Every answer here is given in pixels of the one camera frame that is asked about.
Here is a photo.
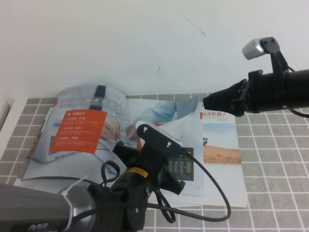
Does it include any grey checked tablecloth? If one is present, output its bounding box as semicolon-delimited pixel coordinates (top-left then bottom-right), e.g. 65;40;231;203
0;89;309;232

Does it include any magazine with orange panels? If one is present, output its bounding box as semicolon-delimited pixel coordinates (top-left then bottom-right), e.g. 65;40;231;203
21;84;206;198

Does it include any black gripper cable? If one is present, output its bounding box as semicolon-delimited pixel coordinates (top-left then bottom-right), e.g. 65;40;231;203
154;188;177;223
288;67;309;119

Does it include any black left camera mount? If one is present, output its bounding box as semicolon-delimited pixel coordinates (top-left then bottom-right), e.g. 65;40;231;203
136;123;184;160

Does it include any black looped cable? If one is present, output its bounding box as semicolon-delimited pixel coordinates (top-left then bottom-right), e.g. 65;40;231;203
100;160;119;187

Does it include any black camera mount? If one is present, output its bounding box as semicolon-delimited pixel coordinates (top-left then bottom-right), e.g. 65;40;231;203
260;36;291;76
136;123;184;160

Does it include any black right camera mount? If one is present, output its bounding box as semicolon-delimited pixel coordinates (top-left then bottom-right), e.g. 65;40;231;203
260;36;291;76

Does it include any white side ledge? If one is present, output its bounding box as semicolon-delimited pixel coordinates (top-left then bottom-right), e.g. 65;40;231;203
0;96;27;161

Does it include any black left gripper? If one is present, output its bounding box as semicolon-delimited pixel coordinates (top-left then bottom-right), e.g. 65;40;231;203
112;141;186;196

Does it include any black left camera cable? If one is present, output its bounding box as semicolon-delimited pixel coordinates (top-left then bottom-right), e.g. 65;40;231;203
70;147;232;222

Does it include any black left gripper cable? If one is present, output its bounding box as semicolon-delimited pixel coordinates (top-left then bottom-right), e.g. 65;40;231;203
154;188;177;223

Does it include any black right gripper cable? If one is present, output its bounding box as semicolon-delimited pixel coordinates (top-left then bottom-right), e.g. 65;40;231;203
288;67;309;119

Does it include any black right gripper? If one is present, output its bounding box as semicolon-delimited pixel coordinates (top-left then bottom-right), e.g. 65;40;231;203
203;69;290;117

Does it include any white zip tie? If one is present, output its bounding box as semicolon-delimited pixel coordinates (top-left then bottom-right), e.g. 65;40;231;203
59;174;89;231

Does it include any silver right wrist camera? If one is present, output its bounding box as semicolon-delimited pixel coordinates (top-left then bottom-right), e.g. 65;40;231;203
242;38;266;60

